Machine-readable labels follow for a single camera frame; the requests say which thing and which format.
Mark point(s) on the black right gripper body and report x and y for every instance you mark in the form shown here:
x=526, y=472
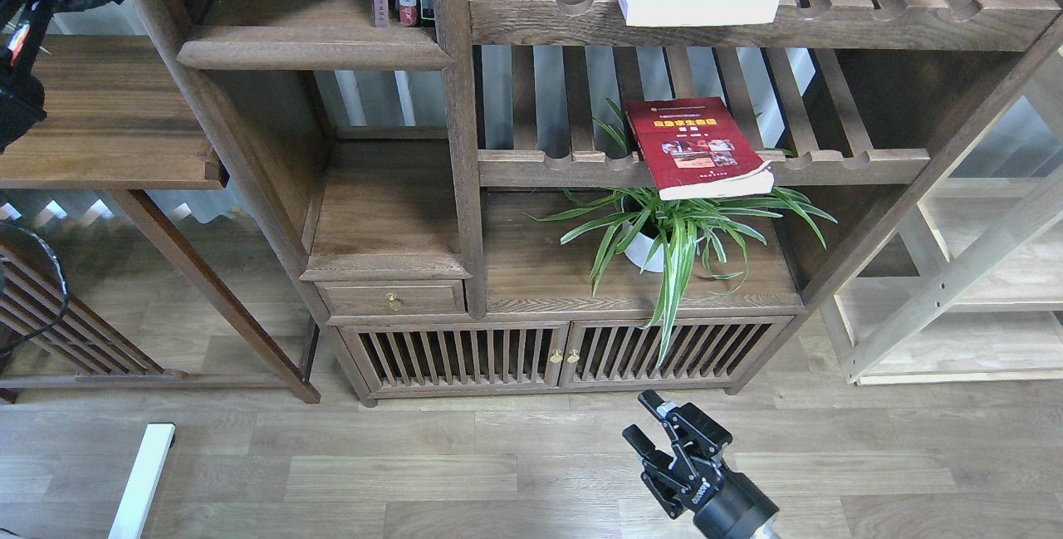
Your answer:
x=725, y=504

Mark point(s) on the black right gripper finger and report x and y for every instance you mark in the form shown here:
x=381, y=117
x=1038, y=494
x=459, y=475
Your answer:
x=641, y=443
x=654, y=404

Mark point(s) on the red cover book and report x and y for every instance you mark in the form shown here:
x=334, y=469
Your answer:
x=694, y=149

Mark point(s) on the light wooden shelf rack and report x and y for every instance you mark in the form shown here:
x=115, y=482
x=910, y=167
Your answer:
x=969, y=286

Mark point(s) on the white plant pot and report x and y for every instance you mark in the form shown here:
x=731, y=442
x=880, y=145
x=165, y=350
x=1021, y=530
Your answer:
x=641, y=250

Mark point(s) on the green spider plant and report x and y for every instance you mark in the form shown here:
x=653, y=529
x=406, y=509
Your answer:
x=702, y=237

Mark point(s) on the dark wooden bookshelf cabinet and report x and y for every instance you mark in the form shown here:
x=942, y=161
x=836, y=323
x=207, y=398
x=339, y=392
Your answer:
x=420, y=161

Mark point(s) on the dark wooden side table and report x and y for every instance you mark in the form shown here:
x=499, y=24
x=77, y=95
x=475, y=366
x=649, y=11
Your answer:
x=117, y=123

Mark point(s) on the white metal post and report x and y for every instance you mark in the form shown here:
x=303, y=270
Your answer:
x=133, y=510

